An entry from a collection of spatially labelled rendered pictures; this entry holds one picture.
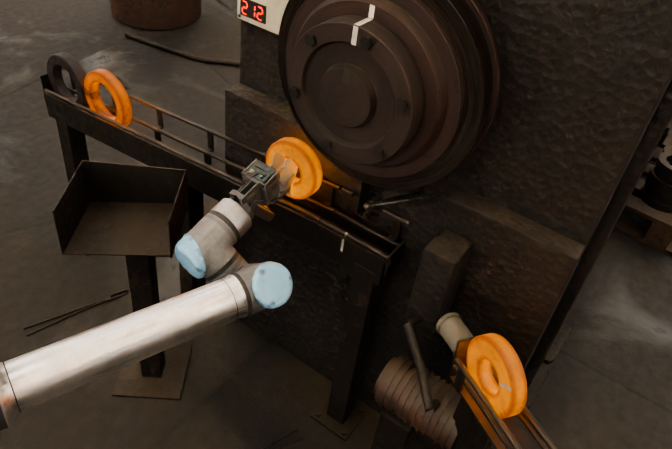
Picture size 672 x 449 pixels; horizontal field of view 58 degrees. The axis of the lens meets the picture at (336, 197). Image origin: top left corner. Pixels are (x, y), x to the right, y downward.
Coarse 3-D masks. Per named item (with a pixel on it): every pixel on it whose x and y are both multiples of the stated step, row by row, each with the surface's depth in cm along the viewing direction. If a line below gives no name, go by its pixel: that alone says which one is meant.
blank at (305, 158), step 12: (276, 144) 147; (288, 144) 144; (300, 144) 144; (288, 156) 146; (300, 156) 144; (312, 156) 144; (300, 168) 145; (312, 168) 143; (300, 180) 147; (312, 180) 145; (288, 192) 152; (300, 192) 149; (312, 192) 147
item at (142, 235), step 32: (64, 192) 142; (96, 192) 159; (128, 192) 159; (160, 192) 159; (64, 224) 144; (96, 224) 154; (128, 224) 154; (160, 224) 154; (128, 256) 155; (160, 256) 146; (160, 352) 182; (128, 384) 184; (160, 384) 186
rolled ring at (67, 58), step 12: (48, 60) 189; (60, 60) 185; (72, 60) 184; (48, 72) 193; (60, 72) 194; (72, 72) 184; (84, 72) 185; (60, 84) 195; (72, 96) 196; (84, 96) 187
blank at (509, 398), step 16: (480, 336) 117; (496, 336) 116; (480, 352) 118; (496, 352) 112; (512, 352) 112; (480, 368) 119; (496, 368) 113; (512, 368) 110; (480, 384) 119; (496, 384) 119; (512, 384) 109; (496, 400) 114; (512, 400) 110
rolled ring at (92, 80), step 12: (96, 72) 177; (108, 72) 177; (84, 84) 183; (96, 84) 183; (108, 84) 175; (120, 84) 176; (96, 96) 186; (120, 96) 176; (96, 108) 186; (120, 108) 177; (120, 120) 180
